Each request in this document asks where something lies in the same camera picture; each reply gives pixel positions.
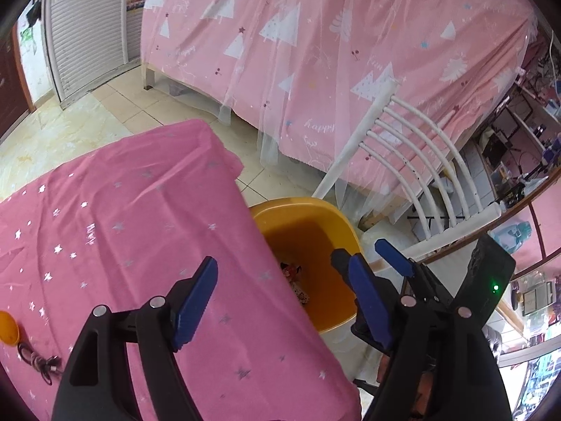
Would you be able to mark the yellow plastic trash bin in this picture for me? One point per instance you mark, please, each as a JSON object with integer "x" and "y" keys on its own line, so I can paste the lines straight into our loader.
{"x": 305, "y": 231}

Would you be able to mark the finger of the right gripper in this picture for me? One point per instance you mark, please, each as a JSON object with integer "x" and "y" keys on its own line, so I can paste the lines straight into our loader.
{"x": 401, "y": 263}

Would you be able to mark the pink tree-print bed cover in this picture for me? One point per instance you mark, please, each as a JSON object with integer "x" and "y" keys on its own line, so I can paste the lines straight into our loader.
{"x": 304, "y": 72}

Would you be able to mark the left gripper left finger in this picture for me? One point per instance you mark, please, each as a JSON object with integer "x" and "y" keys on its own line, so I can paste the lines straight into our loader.
{"x": 189, "y": 299}

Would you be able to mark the cluttered desk shelf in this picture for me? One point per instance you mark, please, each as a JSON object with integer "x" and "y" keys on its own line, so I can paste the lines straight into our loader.
{"x": 520, "y": 146}

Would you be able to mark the white louvered wardrobe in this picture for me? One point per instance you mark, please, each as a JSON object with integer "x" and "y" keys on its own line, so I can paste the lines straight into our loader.
{"x": 88, "y": 42}

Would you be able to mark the orange round ball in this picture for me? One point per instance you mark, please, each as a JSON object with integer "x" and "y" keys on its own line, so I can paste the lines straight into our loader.
{"x": 9, "y": 330}

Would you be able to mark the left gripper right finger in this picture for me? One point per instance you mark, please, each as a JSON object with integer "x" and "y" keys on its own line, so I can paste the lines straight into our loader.
{"x": 372, "y": 323}

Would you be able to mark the pink star tablecloth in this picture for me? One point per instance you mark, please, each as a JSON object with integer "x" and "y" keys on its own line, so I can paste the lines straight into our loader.
{"x": 125, "y": 222}

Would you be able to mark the red snack wrapper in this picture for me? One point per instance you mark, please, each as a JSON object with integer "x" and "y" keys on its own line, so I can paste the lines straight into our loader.
{"x": 291, "y": 273}

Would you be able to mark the black bags on wall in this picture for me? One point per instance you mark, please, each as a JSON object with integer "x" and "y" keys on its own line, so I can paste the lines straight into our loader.
{"x": 34, "y": 13}

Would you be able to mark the dark red door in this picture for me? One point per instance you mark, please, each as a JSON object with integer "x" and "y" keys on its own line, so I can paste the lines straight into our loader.
{"x": 15, "y": 99}

